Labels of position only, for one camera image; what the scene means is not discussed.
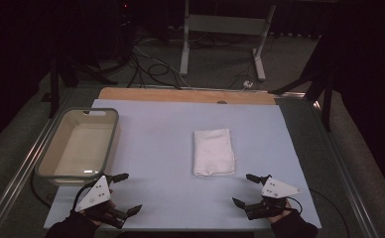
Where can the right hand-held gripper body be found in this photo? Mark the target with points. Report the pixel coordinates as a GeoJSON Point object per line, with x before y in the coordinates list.
{"type": "Point", "coordinates": [278, 190]}

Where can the light blue table mat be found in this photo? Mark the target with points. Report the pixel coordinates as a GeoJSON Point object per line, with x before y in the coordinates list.
{"type": "Point", "coordinates": [160, 139]}

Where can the black tripod stand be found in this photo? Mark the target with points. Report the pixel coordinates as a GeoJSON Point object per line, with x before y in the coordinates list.
{"type": "Point", "coordinates": [54, 86]}
{"type": "Point", "coordinates": [326, 99]}

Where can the beige plastic basin grey rim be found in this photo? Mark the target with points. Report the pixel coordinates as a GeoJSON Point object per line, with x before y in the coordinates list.
{"type": "Point", "coordinates": [81, 148]}

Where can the white towel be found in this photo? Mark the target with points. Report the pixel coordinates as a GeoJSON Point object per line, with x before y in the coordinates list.
{"type": "Point", "coordinates": [213, 152]}

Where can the white power plug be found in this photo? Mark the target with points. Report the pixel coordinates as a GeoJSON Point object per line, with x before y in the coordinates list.
{"type": "Point", "coordinates": [248, 84]}

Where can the wooden board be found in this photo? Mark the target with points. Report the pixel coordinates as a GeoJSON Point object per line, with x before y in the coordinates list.
{"type": "Point", "coordinates": [167, 95]}

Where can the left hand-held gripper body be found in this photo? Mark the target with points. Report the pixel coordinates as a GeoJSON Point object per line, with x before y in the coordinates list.
{"type": "Point", "coordinates": [94, 195]}

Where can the black equipment rack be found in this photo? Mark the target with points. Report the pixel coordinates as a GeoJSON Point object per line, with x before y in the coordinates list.
{"type": "Point", "coordinates": [124, 29]}

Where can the person's right hand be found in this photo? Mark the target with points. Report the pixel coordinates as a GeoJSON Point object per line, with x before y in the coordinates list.
{"type": "Point", "coordinates": [277, 218]}

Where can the grey metal stand frame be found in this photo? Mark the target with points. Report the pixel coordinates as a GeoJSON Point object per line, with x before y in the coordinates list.
{"type": "Point", "coordinates": [225, 24]}

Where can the person's left hand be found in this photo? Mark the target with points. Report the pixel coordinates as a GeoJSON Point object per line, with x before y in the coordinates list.
{"type": "Point", "coordinates": [95, 220]}

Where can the aluminium table rail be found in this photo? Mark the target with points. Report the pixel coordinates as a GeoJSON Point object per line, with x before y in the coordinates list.
{"type": "Point", "coordinates": [346, 172]}
{"type": "Point", "coordinates": [25, 165]}

